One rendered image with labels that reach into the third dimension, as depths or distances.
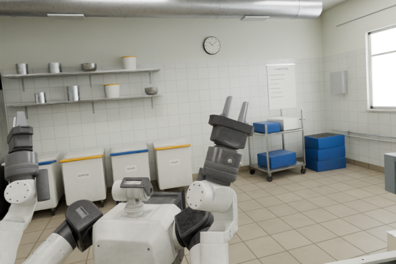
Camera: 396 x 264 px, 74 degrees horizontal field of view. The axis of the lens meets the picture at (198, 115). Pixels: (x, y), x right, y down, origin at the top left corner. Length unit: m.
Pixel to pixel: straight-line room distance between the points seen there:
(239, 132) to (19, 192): 0.64
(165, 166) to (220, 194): 3.43
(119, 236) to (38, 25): 4.24
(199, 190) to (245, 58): 4.59
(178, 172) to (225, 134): 3.47
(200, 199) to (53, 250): 0.54
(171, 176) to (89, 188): 1.17
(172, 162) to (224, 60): 2.11
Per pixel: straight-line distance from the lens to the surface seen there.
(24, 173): 0.95
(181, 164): 4.09
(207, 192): 0.63
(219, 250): 0.65
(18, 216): 1.01
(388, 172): 1.37
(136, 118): 4.56
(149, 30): 4.73
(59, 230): 1.03
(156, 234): 0.85
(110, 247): 0.92
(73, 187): 4.11
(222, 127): 0.65
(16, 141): 0.97
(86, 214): 1.02
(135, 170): 4.01
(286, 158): 4.83
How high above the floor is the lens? 1.47
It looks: 4 degrees down
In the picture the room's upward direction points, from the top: 4 degrees counter-clockwise
